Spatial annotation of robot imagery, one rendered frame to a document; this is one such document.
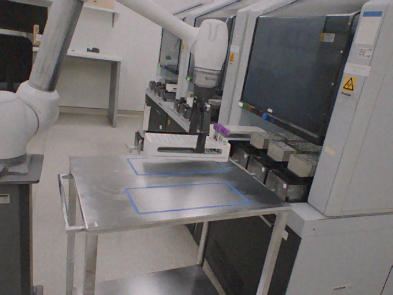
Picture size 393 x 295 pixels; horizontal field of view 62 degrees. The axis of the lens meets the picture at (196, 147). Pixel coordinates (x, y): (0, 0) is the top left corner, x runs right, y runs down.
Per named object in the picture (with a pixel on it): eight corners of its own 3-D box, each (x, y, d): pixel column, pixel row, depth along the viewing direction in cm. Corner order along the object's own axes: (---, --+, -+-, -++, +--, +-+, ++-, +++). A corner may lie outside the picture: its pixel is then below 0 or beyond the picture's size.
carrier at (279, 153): (285, 164, 136) (288, 150, 134) (280, 164, 135) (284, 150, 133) (270, 153, 146) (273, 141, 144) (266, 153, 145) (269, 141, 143)
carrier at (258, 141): (265, 151, 149) (268, 139, 147) (261, 151, 148) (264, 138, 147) (252, 142, 159) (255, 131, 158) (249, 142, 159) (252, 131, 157)
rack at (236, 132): (255, 137, 176) (257, 126, 174) (264, 144, 168) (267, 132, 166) (204, 136, 165) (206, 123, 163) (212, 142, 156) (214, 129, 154)
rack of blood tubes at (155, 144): (218, 152, 128) (221, 136, 126) (228, 161, 119) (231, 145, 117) (143, 149, 118) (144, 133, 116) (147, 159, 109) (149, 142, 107)
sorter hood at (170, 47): (205, 71, 338) (215, 5, 319) (231, 80, 285) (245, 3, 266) (157, 65, 319) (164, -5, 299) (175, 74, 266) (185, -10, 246)
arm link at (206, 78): (199, 68, 104) (196, 86, 106) (225, 72, 107) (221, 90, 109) (191, 65, 112) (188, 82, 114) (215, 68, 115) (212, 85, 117)
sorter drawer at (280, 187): (383, 182, 158) (389, 165, 156) (409, 196, 146) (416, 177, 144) (255, 185, 131) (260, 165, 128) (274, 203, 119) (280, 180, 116)
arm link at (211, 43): (223, 72, 105) (223, 69, 117) (232, 21, 100) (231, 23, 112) (190, 66, 105) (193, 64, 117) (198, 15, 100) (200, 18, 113)
